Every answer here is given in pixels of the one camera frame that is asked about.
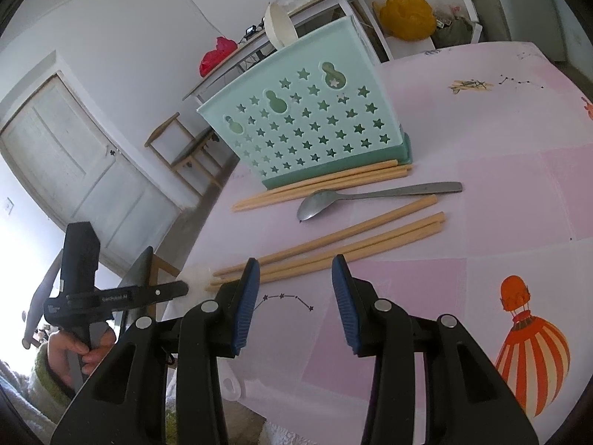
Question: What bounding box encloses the yellow plastic bag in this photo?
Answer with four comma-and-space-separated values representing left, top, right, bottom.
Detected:
373, 0, 437, 42

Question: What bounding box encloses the teal star-cutout utensil holder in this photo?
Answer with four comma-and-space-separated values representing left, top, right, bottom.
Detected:
196, 15, 412, 192

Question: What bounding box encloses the person's left hand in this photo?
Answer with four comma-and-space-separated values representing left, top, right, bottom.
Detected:
46, 329, 117, 382

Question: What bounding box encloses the white bowl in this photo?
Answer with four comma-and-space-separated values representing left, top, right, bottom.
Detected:
264, 2, 298, 50

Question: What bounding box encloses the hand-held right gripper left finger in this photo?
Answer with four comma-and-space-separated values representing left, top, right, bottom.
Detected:
50, 258, 261, 445

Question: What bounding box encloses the white panel door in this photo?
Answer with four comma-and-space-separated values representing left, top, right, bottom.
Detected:
0, 72, 181, 279

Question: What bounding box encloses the white refrigerator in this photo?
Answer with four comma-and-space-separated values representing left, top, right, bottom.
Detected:
482, 0, 575, 63

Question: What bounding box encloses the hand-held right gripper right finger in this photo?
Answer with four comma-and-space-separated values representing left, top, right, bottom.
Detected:
331, 255, 539, 445

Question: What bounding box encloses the red plastic bag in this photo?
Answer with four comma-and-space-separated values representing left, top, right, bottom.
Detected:
199, 36, 239, 77

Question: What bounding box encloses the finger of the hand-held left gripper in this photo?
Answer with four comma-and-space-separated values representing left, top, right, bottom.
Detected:
139, 280, 190, 307
117, 247, 155, 289

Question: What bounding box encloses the white frame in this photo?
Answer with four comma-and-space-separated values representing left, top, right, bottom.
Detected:
460, 0, 485, 47

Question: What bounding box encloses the dark green cloth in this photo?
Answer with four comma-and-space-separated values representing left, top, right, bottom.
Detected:
433, 14, 473, 49

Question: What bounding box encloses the person's left forearm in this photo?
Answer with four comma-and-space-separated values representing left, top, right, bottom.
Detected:
0, 334, 93, 429

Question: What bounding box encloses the metal spoon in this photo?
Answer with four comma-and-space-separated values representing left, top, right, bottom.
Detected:
296, 182, 464, 223

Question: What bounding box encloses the wooden chair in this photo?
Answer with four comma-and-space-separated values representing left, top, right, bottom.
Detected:
145, 112, 232, 191

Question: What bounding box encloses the white side table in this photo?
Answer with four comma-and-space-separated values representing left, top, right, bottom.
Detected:
183, 0, 394, 107

